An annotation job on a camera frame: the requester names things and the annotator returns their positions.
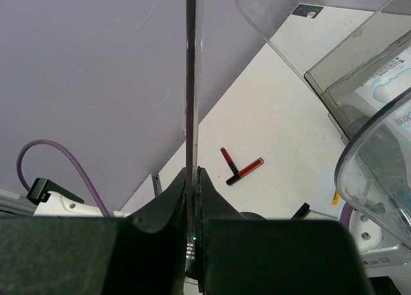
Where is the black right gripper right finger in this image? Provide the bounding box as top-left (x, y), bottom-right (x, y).
top-left (196, 168), bottom-right (374, 294)

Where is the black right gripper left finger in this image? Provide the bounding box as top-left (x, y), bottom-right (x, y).
top-left (1, 172), bottom-right (187, 294)

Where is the white blue sachet packet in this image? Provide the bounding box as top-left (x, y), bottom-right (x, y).
top-left (344, 48), bottom-right (410, 207)

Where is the clear acrylic makeup organizer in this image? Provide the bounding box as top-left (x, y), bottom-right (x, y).
top-left (184, 0), bottom-right (410, 238)

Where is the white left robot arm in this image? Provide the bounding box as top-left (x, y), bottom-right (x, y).
top-left (1, 172), bottom-right (410, 294)

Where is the red lip gloss centre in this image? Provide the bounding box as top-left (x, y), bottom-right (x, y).
top-left (291, 202), bottom-right (310, 220)

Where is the red lip gloss left upright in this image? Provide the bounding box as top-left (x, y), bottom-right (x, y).
top-left (226, 157), bottom-right (264, 186)

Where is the red lip gloss left flat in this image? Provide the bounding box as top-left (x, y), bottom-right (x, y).
top-left (220, 147), bottom-right (239, 174)

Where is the white pad with yellow stick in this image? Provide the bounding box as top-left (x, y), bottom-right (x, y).
top-left (310, 177), bottom-right (345, 219)

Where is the blue table corner label left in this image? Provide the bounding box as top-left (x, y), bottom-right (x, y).
top-left (292, 4), bottom-right (324, 19)

